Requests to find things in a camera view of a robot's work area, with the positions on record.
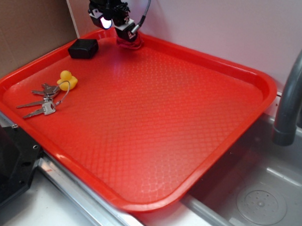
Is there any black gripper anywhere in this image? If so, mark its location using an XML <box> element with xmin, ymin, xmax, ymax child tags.
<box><xmin>88</xmin><ymin>0</ymin><xmax>138</xmax><ymax>42</ymax></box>

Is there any black rectangular box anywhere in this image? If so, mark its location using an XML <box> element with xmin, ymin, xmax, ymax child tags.
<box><xmin>68</xmin><ymin>39</ymin><xmax>99</xmax><ymax>59</ymax></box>

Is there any yellow rubber duck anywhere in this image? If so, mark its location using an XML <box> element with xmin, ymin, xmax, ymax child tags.
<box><xmin>57</xmin><ymin>70</ymin><xmax>78</xmax><ymax>92</ymax></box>

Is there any brown cardboard panel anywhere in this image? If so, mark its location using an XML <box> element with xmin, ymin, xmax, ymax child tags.
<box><xmin>0</xmin><ymin>0</ymin><xmax>110</xmax><ymax>89</ymax></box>

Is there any silver key upper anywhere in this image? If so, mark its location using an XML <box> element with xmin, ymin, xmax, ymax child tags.
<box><xmin>32</xmin><ymin>83</ymin><xmax>60</xmax><ymax>97</ymax></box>

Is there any silver key long middle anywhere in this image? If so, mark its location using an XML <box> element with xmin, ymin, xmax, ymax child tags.
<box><xmin>17</xmin><ymin>98</ymin><xmax>52</xmax><ymax>108</ymax></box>

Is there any silver key lower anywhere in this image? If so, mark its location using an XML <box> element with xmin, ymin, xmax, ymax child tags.
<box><xmin>23</xmin><ymin>101</ymin><xmax>56</xmax><ymax>119</ymax></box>

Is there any red plastic tray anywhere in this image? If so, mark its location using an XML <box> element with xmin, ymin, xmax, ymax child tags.
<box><xmin>0</xmin><ymin>29</ymin><xmax>277</xmax><ymax>213</ymax></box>

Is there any grey curved faucet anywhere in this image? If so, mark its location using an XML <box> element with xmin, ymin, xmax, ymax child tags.
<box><xmin>272</xmin><ymin>50</ymin><xmax>302</xmax><ymax>146</ymax></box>

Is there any grey sink basin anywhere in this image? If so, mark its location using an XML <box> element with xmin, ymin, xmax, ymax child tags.
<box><xmin>182</xmin><ymin>115</ymin><xmax>302</xmax><ymax>226</ymax></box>

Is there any round sink drain cover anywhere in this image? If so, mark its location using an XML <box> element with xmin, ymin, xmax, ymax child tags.
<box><xmin>236</xmin><ymin>188</ymin><xmax>287</xmax><ymax>226</ymax></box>

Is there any braided grey cable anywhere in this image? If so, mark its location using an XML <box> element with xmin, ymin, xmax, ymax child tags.
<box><xmin>130</xmin><ymin>0</ymin><xmax>152</xmax><ymax>36</ymax></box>

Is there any wire key ring loop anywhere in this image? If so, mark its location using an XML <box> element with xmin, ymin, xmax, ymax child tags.
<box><xmin>55</xmin><ymin>80</ymin><xmax>71</xmax><ymax>107</ymax></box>

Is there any black bracket mount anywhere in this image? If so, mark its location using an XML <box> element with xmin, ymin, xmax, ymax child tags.
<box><xmin>0</xmin><ymin>125</ymin><xmax>42</xmax><ymax>208</ymax></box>

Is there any silver metal rail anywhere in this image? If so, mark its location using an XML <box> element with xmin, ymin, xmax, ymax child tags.
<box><xmin>0</xmin><ymin>103</ymin><xmax>154</xmax><ymax>226</ymax></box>

